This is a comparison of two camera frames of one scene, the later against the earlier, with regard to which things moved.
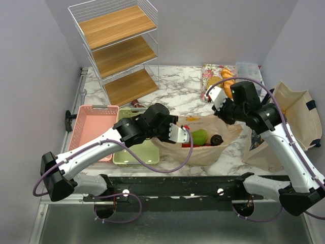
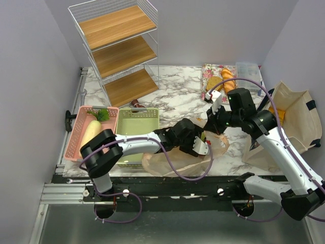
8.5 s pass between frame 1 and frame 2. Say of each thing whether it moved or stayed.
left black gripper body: moved
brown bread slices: stayed
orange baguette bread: stayed
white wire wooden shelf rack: stayed
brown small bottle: stayed
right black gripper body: moved
